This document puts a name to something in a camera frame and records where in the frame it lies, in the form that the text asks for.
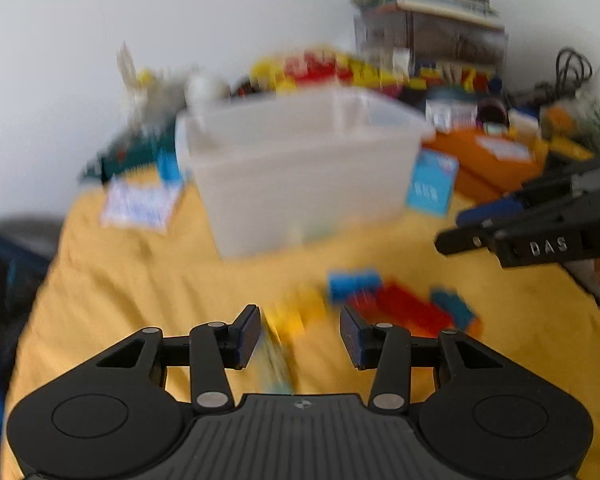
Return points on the yellow red snack bag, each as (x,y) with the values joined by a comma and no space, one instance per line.
(325,67)

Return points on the stack of clear boxes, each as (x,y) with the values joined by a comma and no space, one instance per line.
(430,20)

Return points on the white wipes packet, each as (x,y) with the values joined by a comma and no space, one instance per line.
(140,205)

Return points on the green patterned plastic bag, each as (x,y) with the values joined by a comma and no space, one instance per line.
(590,120)

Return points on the white round object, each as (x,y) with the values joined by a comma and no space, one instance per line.
(207,89)

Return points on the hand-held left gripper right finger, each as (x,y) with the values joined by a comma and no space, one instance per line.
(352,336)

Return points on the blue studded building block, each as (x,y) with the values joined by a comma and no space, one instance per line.
(355,285)

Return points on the blue cylinder orange tip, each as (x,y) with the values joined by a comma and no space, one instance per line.
(455,307)

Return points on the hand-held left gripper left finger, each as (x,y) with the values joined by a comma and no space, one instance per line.
(250,336)

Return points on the red building block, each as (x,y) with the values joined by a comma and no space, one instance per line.
(405,310)

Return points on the white plastic bag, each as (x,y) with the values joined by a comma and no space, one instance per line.
(140,90)

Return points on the yellow building block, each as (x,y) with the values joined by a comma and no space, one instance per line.
(297,312)

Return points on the blue card packet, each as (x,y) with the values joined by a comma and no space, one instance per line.
(431,185)

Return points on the white plastic bin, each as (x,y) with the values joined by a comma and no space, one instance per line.
(300,175)

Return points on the orange box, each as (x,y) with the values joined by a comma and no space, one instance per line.
(490,160)

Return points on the dark green packet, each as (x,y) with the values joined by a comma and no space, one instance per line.
(125,160)

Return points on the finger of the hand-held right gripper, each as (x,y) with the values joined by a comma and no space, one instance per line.
(545,247)
(490,211)

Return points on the yellow cloth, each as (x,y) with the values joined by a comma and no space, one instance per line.
(130,285)

